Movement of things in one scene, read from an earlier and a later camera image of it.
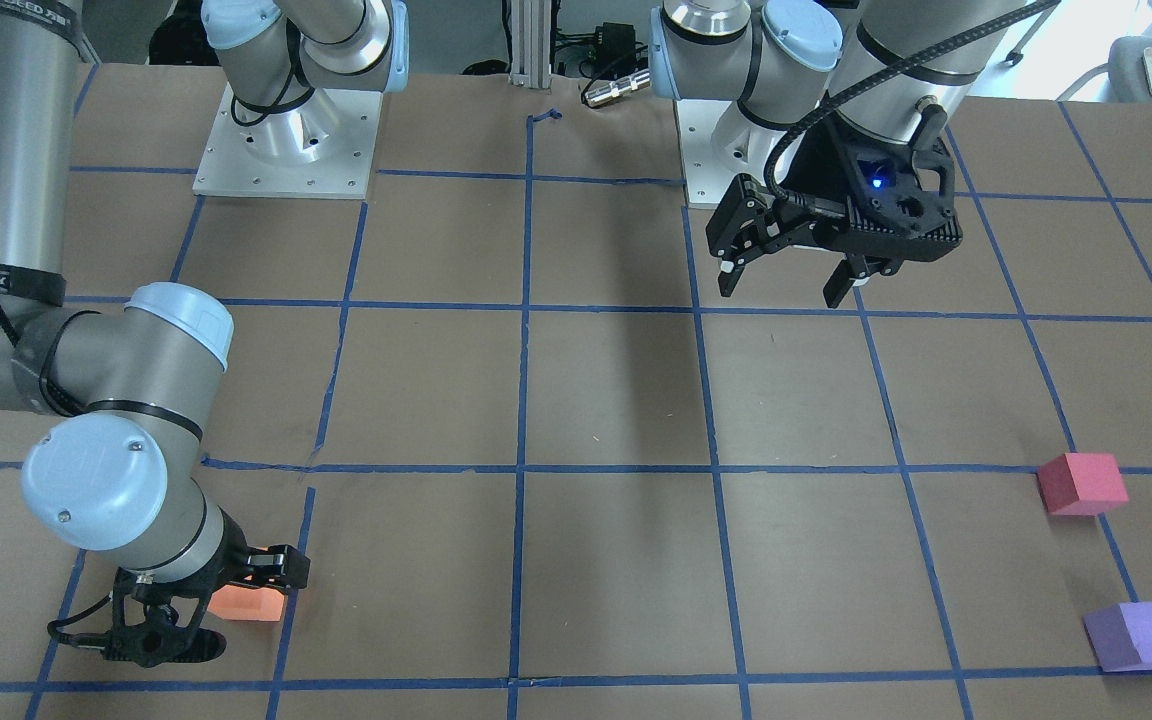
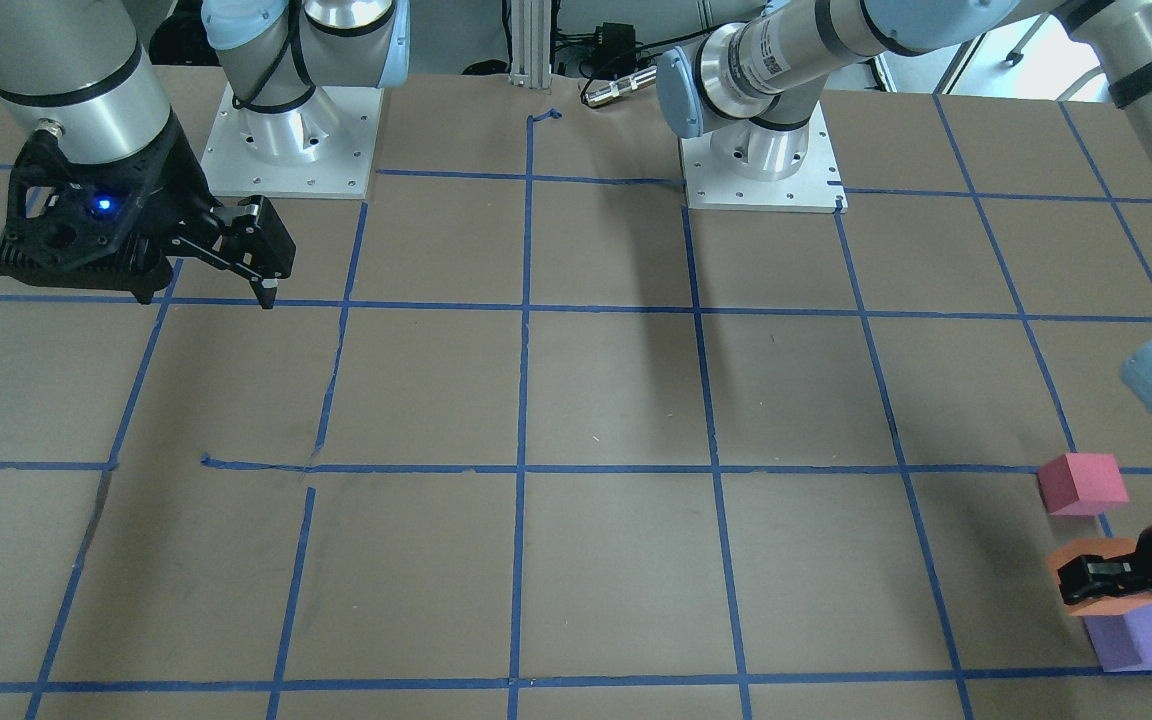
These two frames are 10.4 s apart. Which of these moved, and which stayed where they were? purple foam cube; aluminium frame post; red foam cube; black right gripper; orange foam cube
Moved: black right gripper; orange foam cube
Stayed: aluminium frame post; red foam cube; purple foam cube
